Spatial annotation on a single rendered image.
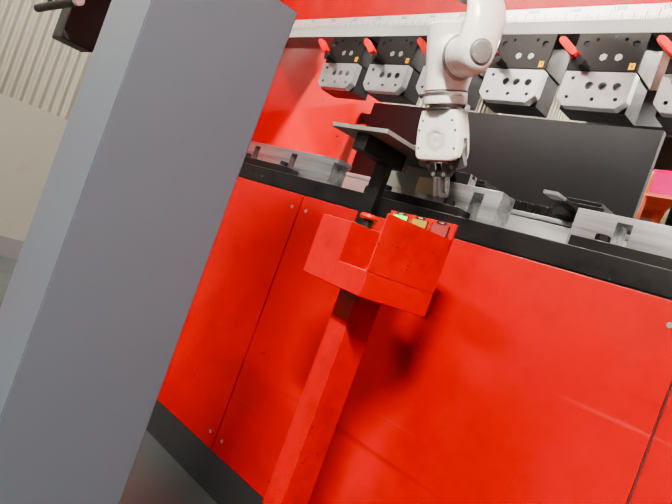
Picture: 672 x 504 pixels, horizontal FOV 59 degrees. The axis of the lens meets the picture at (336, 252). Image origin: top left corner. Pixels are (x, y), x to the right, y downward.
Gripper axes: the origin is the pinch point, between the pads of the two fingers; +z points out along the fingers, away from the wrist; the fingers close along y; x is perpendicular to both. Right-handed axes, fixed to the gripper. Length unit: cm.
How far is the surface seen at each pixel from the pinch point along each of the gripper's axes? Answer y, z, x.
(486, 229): 7.9, 8.2, 5.2
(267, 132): -104, -13, 43
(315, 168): -60, -2, 24
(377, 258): 4.3, 11.3, -24.8
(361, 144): -22.0, -8.3, 0.7
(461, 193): -7.7, 2.4, 20.7
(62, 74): -304, -49, 54
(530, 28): 0.7, -35.8, 32.7
